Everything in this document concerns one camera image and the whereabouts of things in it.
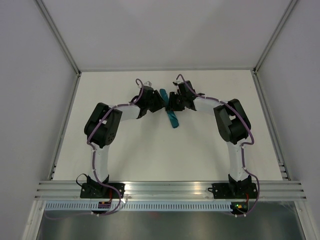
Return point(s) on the aluminium frame rail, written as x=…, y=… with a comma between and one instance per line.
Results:
x=283, y=190

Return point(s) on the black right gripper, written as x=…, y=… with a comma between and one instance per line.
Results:
x=172, y=106

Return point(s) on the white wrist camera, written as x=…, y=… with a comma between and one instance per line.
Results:
x=147, y=84
x=176, y=83

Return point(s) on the teal cloth napkin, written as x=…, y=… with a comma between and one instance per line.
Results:
x=171, y=115

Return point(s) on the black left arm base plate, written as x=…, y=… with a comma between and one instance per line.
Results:
x=94, y=190

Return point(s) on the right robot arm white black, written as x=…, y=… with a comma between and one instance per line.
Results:
x=234, y=128

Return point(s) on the white slotted cable duct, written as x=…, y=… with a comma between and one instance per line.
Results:
x=158, y=206

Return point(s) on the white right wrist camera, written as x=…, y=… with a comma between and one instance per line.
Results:
x=176, y=83

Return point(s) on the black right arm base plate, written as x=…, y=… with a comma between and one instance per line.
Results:
x=224, y=191

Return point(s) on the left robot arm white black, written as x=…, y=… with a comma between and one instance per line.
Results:
x=103, y=123

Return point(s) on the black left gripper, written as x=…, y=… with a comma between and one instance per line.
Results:
x=160, y=103

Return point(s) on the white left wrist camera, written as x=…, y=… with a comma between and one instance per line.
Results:
x=147, y=84

